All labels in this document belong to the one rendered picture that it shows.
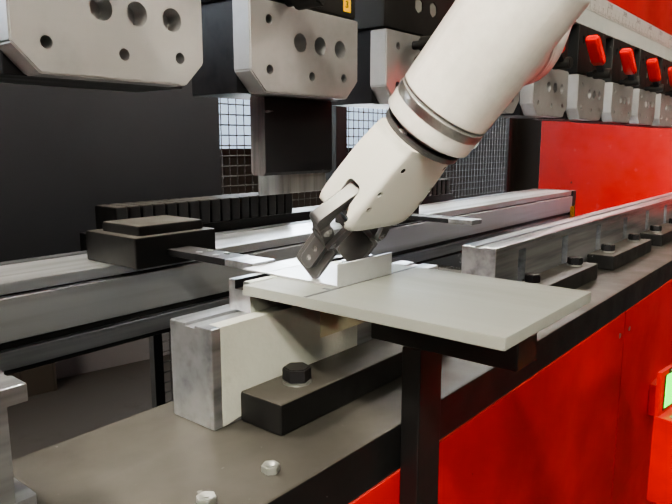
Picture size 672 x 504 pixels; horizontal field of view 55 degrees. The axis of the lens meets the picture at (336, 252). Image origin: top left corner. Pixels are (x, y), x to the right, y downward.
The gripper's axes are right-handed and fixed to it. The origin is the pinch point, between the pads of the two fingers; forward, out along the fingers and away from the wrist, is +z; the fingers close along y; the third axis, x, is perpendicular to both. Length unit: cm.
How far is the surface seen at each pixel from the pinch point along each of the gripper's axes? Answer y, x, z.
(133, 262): 7.1, -16.9, 18.4
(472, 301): 1.0, 13.5, -8.4
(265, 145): 4.9, -10.4, -4.9
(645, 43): -114, -23, -24
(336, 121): -95, -70, 38
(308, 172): -1.5, -8.8, -2.6
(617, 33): -93, -23, -24
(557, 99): -61, -13, -13
